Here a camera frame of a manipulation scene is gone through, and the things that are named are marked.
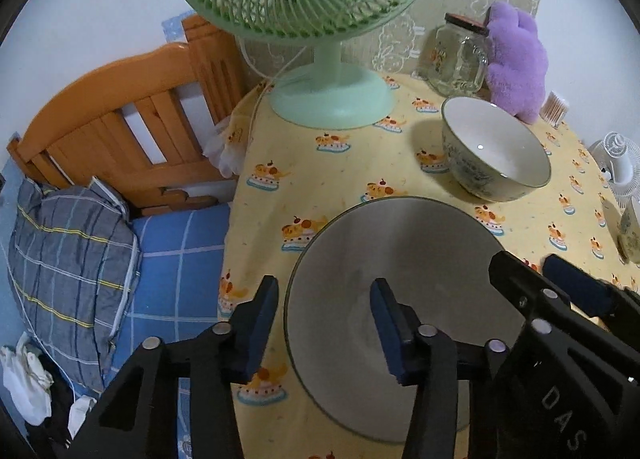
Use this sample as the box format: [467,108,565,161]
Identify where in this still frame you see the yellow printed tablecloth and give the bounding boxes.
[216,72,640,459]

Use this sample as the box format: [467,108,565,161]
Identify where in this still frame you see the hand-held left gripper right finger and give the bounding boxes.
[370,278,511,459]

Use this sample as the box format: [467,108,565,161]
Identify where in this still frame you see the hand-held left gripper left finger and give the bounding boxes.
[65,275,279,459]

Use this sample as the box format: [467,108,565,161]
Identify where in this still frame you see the grey plaid pillow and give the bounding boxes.
[7,178,142,392]

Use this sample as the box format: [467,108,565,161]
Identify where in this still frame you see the purple plush toy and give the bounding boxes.
[485,2,550,125]

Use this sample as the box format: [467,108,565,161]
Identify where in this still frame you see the white lace cloth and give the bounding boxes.
[202,114,248,179]

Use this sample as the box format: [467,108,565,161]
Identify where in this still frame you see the small white swab container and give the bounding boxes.
[541,90,572,129]

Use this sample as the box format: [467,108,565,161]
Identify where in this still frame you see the grey white garment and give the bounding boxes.
[67,396,98,440]

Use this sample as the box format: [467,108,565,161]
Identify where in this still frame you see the wooden bed headboard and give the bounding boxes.
[6,14,251,220]

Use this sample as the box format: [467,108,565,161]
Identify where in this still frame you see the white standing fan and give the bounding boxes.
[587,130,640,212]

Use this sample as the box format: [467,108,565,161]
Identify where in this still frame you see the patterned green wall board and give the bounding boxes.
[240,0,543,90]

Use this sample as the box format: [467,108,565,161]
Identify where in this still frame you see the cream floral ceramic bowl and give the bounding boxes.
[615,198,640,266]
[440,95,552,204]
[283,196,512,444]

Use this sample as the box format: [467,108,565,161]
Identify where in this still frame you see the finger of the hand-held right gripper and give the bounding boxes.
[542,254,640,340]
[490,249,576,335]

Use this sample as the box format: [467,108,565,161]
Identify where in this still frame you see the crumpled white cloth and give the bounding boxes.
[0,331,53,427]

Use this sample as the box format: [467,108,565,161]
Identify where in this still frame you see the glass jar with dark lid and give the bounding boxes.
[416,12,493,97]

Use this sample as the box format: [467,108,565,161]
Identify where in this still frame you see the green desk fan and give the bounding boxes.
[167,0,441,131]

